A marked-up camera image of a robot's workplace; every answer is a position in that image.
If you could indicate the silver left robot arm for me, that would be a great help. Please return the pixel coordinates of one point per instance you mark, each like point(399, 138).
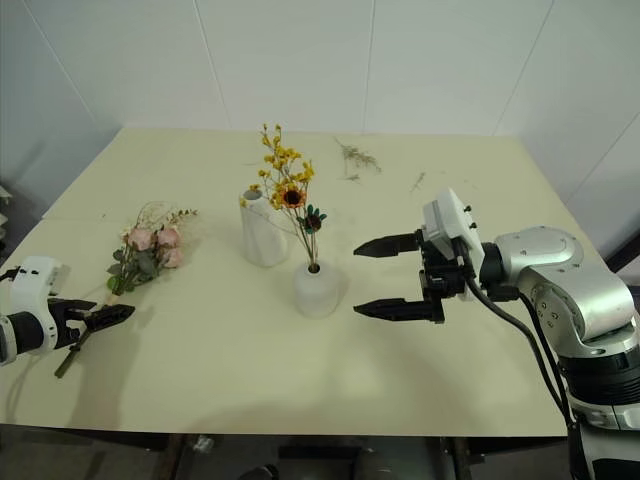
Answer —
point(20, 332)

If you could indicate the pink rose bouquet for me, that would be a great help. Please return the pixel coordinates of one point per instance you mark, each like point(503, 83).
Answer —
point(145, 250)

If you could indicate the yellow sunflower bouquet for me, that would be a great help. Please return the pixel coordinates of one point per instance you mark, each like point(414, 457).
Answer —
point(292, 197)

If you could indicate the dried grey flower sprig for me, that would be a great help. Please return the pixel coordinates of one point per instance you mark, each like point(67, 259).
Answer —
point(356, 157)

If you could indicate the small dried twig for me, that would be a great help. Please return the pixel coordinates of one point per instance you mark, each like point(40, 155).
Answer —
point(417, 182)

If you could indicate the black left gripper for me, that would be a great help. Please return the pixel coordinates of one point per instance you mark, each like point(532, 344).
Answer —
point(65, 320)

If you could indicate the tall white twisted vase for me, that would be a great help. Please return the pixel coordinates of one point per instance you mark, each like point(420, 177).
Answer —
point(261, 230)

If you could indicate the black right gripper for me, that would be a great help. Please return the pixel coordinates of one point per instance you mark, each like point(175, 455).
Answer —
point(440, 282)

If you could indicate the short round white vase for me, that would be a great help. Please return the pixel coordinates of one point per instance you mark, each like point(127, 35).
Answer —
point(316, 290)

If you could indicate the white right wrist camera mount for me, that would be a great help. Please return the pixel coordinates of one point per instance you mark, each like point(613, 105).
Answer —
point(450, 215)

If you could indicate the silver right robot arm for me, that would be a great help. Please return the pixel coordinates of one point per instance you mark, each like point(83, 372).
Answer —
point(565, 295)

